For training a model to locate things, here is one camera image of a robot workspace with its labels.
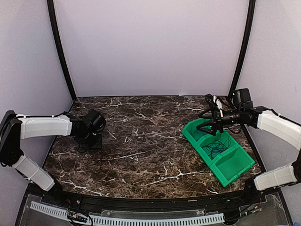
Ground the green bin near compartment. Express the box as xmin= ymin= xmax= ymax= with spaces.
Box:
xmin=209 ymin=145 xmax=255 ymax=187

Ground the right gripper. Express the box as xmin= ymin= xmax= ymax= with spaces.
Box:
xmin=197 ymin=106 xmax=243 ymax=136

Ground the light blue cable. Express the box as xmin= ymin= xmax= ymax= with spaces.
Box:
xmin=189 ymin=128 xmax=207 ymax=138

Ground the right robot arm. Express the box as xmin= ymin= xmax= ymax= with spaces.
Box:
xmin=196 ymin=88 xmax=301 ymax=204

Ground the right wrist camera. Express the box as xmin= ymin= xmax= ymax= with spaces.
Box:
xmin=205 ymin=94 xmax=223 ymax=110

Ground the left black frame post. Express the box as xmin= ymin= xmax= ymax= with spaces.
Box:
xmin=47 ymin=0 xmax=77 ymax=102

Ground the white slotted cable duct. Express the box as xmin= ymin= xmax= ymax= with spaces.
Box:
xmin=30 ymin=201 xmax=224 ymax=226

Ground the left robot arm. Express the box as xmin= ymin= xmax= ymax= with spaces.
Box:
xmin=0 ymin=110 xmax=106 ymax=205

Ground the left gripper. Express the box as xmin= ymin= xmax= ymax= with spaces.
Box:
xmin=77 ymin=130 xmax=102 ymax=150

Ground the black front rail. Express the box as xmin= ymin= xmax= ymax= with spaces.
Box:
xmin=42 ymin=191 xmax=266 ymax=212

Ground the dark blue cable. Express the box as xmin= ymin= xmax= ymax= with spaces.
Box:
xmin=209 ymin=136 xmax=232 ymax=156

